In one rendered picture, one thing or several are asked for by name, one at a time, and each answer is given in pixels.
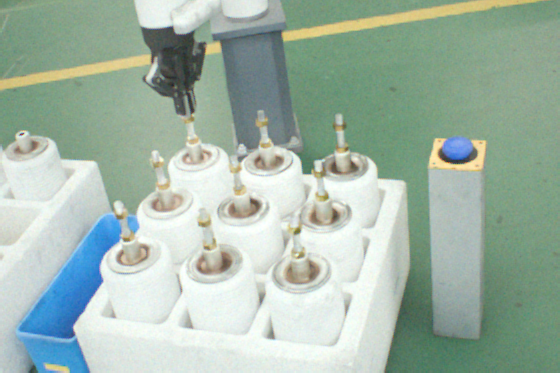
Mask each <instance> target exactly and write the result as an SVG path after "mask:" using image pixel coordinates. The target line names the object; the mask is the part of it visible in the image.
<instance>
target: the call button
mask: <svg viewBox="0 0 560 373"><path fill-rule="evenodd" d="M442 151H443V152H444V153H445V154H446V156H447V157H449V158H451V159H464V158H466V157H468V156H469V155H470V153H471V152H472V151H473V142H472V141H471V140H470V139H468V138H466V137H463V136H453V137H450V138H447V139H446V140H444V141H443V143H442Z"/></svg>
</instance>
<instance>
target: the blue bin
mask: <svg viewBox="0 0 560 373"><path fill-rule="evenodd" d="M126 220H127V223H128V227H129V230H132V231H133V233H134V235H135V234H136V233H137V231H138V230H139V228H140V225H139V222H138V218H137V215H130V214H128V216H127V217H126ZM121 234H122V228H121V224H120V220H117V219H116V218H115V216H114V213H106V214H103V215H101V216H100V217H99V218H98V220H97V221H96V222H95V223H94V225H93V226H92V227H91V229H90V230H89V231H88V234H87V235H86V237H85V238H84V239H83V240H82V241H81V242H80V243H79V245H78V246H77V247H76V249H75V250H74V251H73V252H72V254H71V255H70V256H69V258H68V259H67V260H66V262H65V263H64V265H63V267H62V268H61V269H60V271H59V272H58V273H57V275H55V276H54V277H53V279H52V280H51V281H50V283H49V284H48V285H47V287H46V288H45V289H44V291H43V293H42V294H41V296H40V297H39V298H38V300H37V301H36V302H35V304H33V305H32V306H31V308H30V309H29V310H28V312H27V313H26V314H25V316H24V317H23V319H22V321H21V322H20V323H19V325H18V326H17V328H16V330H15V333H16V335H17V337H18V339H19V340H20V341H22V342H23V343H24V345H25V347H26V349H27V351H28V353H29V355H30V357H31V358H32V360H33V364H34V366H35V367H36V369H37V371H38V373H91V371H90V368H89V365H88V363H87V360H86V357H85V355H84V352H83V351H82V348H81V345H80V343H79V340H78V337H77V335H76V332H75V329H74V325H75V324H76V322H77V321H78V318H80V316H81V315H82V314H83V313H84V312H85V310H86V307H87V306H88V304H89V303H90V301H91V300H92V298H93V297H94V295H95V294H96V293H97V291H98V290H99V288H100V286H101V285H102V283H103V282H104V281H103V278H102V275H101V272H100V265H101V262H102V260H103V258H104V256H105V254H106V253H107V252H108V251H109V250H110V249H111V248H113V247H114V246H115V245H117V244H118V243H120V242H121V239H122V238H121Z"/></svg>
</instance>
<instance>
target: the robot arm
mask: <svg viewBox="0 0 560 373"><path fill-rule="evenodd" d="M221 4H222V5H221ZM135 6H136V10H137V14H138V18H139V19H138V21H139V25H140V29H141V33H142V37H143V41H144V43H145V44H146V45H147V47H148V48H149V49H150V51H151V58H150V62H151V64H152V67H151V70H150V72H149V74H144V75H143V77H142V80H143V82H144V83H146V84H147V85H148V86H150V87H151V88H152V89H153V90H155V91H156V92H157V93H159V94H160V95H161V96H163V97H169V98H172V99H173V104H174V108H175V113H176V114H177V115H178V116H179V117H181V118H186V119H188V118H189V117H191V114H194V113H195V112H196V111H197V109H196V100H195V95H194V91H193V89H194V83H195V81H199V80H200V78H201V73H202V68H203V63H204V58H205V53H206V49H207V44H206V43H205V42H200V41H194V37H193V36H194V34H195V29H196V28H197V27H199V26H200V25H202V24H203V23H204V22H206V21H207V20H209V19H210V18H211V17H213V16H214V15H216V14H217V13H218V12H220V11H221V10H223V15H224V19H225V20H227V21H229V22H232V23H246V22H252V21H255V20H258V19H261V18H262V17H264V16H266V15H267V14H268V12H269V7H268V1H267V0H221V1H220V0H192V1H190V0H135ZM193 64H196V67H195V71H194V65H193ZM174 84H176V86H177V87H175V85H174Z"/></svg>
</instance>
